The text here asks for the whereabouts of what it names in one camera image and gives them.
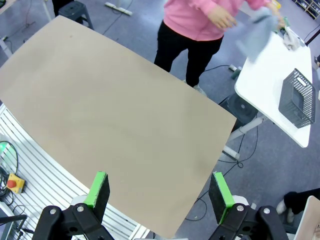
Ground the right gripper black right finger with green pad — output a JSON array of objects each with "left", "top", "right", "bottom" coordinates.
[{"left": 208, "top": 171, "right": 290, "bottom": 240}]

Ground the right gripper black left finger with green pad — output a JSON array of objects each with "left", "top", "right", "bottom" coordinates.
[{"left": 31, "top": 171, "right": 115, "bottom": 240}]

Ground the green towel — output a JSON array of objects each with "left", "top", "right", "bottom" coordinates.
[{"left": 273, "top": 16, "right": 291, "bottom": 33}]

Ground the person's right forearm, pink sleeve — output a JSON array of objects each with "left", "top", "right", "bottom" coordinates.
[{"left": 187, "top": 0, "right": 217, "bottom": 16}]

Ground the person's left forearm, pink sleeve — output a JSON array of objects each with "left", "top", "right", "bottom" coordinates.
[{"left": 246, "top": 0, "right": 270, "bottom": 10}]

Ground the dark grey mesh basket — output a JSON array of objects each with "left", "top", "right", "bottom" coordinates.
[{"left": 278, "top": 67, "right": 317, "bottom": 130}]

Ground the person's right hand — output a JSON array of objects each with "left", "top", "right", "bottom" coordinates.
[{"left": 207, "top": 4, "right": 238, "bottom": 30}]

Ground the person's left hand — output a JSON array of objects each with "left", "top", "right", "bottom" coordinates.
[{"left": 266, "top": 1, "right": 286, "bottom": 28}]

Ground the white slotted mounting plate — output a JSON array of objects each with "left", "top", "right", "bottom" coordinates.
[{"left": 0, "top": 102, "right": 151, "bottom": 240}]

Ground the yellow emergency stop button box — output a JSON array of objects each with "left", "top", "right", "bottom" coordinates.
[{"left": 6, "top": 172, "right": 26, "bottom": 195}]

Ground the person in black trousers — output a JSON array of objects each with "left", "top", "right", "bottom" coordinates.
[{"left": 276, "top": 187, "right": 320, "bottom": 223}]

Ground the beige board with white edge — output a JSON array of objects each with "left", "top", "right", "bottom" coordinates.
[{"left": 293, "top": 195, "right": 320, "bottom": 240}]

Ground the white table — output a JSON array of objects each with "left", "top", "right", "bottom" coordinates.
[{"left": 221, "top": 31, "right": 313, "bottom": 161}]

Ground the person in pink hoodie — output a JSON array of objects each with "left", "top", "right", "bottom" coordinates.
[{"left": 153, "top": 0, "right": 271, "bottom": 97}]

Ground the grey plastic step stool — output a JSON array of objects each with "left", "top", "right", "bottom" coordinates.
[{"left": 57, "top": 1, "right": 95, "bottom": 31}]

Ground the white power strip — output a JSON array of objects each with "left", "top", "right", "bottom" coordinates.
[{"left": 104, "top": 1, "right": 133, "bottom": 16}]

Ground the person in black clothes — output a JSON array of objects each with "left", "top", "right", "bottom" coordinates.
[{"left": 51, "top": 0, "right": 75, "bottom": 17}]

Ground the storage shelf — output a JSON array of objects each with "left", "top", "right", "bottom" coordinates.
[{"left": 293, "top": 0, "right": 320, "bottom": 19}]

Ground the black cable loop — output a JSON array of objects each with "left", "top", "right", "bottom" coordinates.
[{"left": 0, "top": 139, "right": 20, "bottom": 198}]

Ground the black floor cable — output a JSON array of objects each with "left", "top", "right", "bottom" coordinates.
[{"left": 202, "top": 64, "right": 232, "bottom": 73}]

